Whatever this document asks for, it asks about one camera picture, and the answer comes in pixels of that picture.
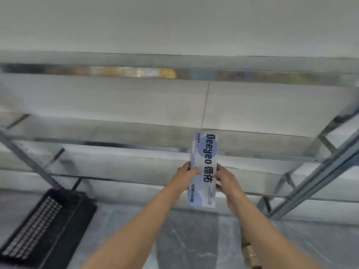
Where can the person's left hand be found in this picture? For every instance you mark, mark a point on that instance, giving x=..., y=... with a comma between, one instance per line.
x=179, y=176

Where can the person's right hand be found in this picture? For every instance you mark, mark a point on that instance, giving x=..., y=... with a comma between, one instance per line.
x=227, y=182

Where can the person's right thumb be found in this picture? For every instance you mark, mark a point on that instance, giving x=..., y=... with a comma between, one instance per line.
x=219, y=171

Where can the person's left thumb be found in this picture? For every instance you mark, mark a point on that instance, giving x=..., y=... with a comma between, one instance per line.
x=194, y=172

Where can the white blue-dotted wipes pack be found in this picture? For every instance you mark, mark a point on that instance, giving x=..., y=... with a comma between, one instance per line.
x=204, y=154

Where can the person's right forearm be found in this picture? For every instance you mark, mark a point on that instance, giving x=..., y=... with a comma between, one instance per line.
x=269, y=235

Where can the person's left forearm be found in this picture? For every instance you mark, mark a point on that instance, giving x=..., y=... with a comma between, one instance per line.
x=134, y=231

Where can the grey metal shelving rack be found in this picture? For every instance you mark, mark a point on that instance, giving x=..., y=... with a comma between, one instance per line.
x=179, y=128

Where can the brown cardboard box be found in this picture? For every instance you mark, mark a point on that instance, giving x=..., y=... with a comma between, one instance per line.
x=250, y=257

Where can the black plastic crate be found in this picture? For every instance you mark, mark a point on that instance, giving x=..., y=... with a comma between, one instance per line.
x=42, y=224

